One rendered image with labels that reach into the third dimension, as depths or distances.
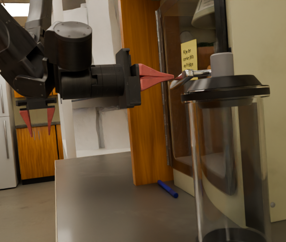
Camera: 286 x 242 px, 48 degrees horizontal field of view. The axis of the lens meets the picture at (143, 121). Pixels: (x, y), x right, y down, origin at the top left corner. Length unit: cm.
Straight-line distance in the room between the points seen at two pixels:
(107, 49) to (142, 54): 93
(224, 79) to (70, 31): 25
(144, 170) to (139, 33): 36
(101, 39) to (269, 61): 133
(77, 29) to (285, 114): 37
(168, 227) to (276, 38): 37
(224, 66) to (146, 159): 51
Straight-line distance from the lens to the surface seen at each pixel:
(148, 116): 86
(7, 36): 55
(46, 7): 100
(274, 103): 57
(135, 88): 54
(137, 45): 87
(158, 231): 57
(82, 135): 186
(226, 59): 41
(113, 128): 176
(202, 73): 56
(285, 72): 59
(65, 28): 52
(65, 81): 53
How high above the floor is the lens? 116
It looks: 3 degrees down
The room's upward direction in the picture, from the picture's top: 5 degrees counter-clockwise
